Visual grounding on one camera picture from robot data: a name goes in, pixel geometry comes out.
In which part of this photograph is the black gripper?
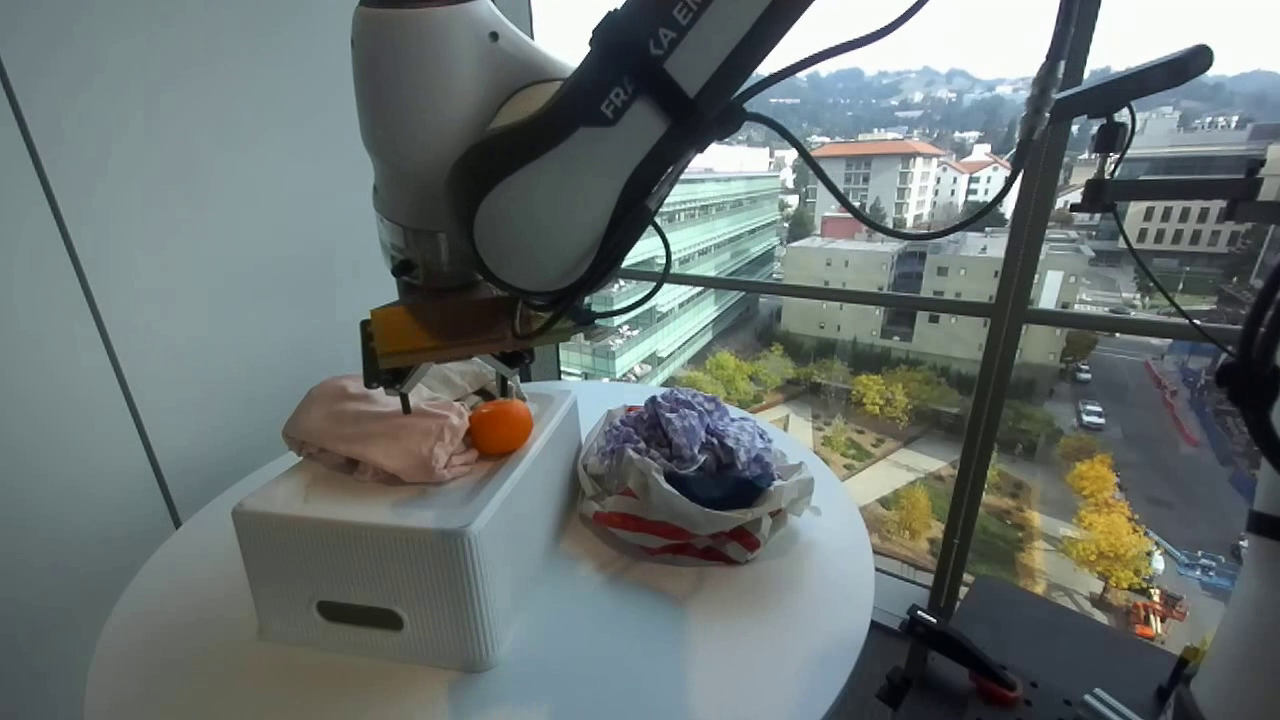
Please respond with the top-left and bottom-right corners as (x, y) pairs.
(384, 353), (446, 400)

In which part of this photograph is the pale pink garment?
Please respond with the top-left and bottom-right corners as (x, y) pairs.
(279, 371), (493, 487)

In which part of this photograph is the purple white checkered cloth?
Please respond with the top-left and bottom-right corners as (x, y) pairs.
(591, 390), (786, 506)

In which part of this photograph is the orange fruit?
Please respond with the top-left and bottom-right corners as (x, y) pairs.
(465, 392), (541, 463)

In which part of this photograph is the white plastic storage box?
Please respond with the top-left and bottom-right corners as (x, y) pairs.
(228, 379), (584, 675)

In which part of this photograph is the black yellow tool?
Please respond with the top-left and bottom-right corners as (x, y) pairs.
(1149, 643), (1210, 720)

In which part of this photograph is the window guard rail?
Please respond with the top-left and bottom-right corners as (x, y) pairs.
(616, 266), (1261, 344)

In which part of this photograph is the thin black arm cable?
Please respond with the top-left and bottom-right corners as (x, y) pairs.
(584, 0), (1071, 323)

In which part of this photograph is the black clamp with red handle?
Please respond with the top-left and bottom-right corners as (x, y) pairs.
(877, 601), (1032, 711)

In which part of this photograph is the black camera boom bar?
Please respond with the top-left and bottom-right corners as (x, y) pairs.
(1021, 40), (1221, 133)

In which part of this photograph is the thick black cable hose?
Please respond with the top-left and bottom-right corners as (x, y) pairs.
(1216, 255), (1280, 474)

